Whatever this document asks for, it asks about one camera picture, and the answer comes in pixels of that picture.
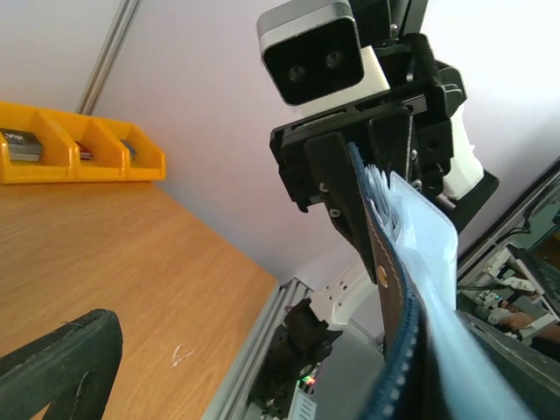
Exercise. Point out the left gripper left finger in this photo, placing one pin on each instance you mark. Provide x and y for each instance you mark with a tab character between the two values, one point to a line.
69	372

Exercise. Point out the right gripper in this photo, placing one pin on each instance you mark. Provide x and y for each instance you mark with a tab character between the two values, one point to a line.
406	129

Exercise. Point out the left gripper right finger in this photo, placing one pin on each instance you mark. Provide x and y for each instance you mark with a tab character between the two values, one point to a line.
531	370

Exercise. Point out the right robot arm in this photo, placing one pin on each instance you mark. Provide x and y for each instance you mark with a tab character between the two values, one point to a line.
311	326

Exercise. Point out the red card stack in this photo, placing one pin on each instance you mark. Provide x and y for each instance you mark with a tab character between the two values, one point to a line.
85	153

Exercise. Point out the blue card stack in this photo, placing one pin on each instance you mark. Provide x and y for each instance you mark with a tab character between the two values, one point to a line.
130	148

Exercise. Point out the black card stack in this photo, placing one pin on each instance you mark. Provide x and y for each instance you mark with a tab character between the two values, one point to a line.
23	146

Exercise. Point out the yellow bin middle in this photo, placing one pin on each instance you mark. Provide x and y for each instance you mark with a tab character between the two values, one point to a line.
109	155

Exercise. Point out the yellow bin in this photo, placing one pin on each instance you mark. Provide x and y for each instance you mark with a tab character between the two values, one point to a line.
149	162
109	155
56	162

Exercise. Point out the yellow bin far right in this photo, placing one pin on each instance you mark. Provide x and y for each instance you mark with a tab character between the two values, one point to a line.
149	162

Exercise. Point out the yellow bin far left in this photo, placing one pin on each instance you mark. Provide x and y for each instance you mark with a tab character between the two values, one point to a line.
56	162

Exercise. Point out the right corner aluminium profile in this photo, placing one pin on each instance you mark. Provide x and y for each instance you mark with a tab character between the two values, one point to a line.
117	33

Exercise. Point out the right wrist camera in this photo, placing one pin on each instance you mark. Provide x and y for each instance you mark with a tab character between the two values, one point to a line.
320	54

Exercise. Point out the aluminium rail base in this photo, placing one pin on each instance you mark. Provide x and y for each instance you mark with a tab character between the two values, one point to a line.
231	400

